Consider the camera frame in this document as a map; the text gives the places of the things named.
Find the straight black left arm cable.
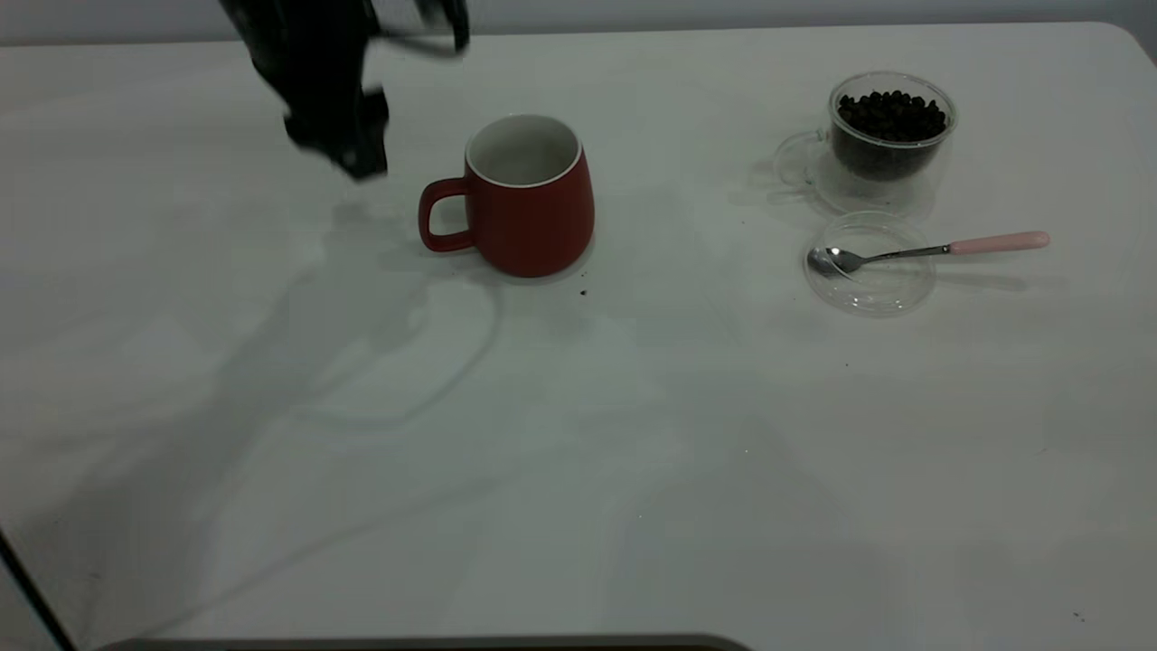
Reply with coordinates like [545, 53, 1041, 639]
[0, 529, 78, 651]

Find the clear glass handled cup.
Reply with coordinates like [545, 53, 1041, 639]
[773, 72, 959, 219]

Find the dark coffee beans heap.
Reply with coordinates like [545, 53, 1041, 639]
[832, 90, 950, 182]

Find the clear round glass lid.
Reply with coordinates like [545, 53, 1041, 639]
[803, 211, 938, 317]

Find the pink handled metal spoon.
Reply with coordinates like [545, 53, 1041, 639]
[807, 231, 1051, 278]

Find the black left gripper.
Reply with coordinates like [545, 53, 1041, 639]
[220, 0, 390, 180]

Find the red ceramic mug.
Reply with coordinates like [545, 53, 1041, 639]
[418, 113, 597, 278]

